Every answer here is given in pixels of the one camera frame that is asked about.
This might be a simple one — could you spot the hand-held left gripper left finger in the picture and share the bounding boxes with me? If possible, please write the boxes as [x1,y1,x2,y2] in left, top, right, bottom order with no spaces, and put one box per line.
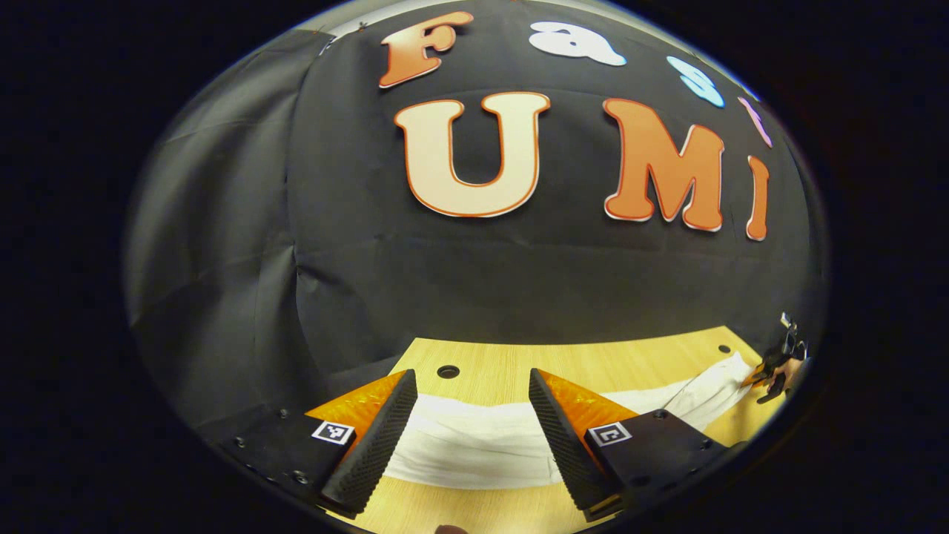
[219,369,418,518]

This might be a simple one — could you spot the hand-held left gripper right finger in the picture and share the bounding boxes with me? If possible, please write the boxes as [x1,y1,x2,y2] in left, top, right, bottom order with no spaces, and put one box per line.
[528,367,746,522]

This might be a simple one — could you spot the black backdrop cloth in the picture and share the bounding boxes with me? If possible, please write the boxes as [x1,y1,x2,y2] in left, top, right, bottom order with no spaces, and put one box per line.
[125,0,828,446]

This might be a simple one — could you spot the white jeans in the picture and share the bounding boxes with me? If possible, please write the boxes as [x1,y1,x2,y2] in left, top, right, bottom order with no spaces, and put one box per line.
[384,352,758,491]

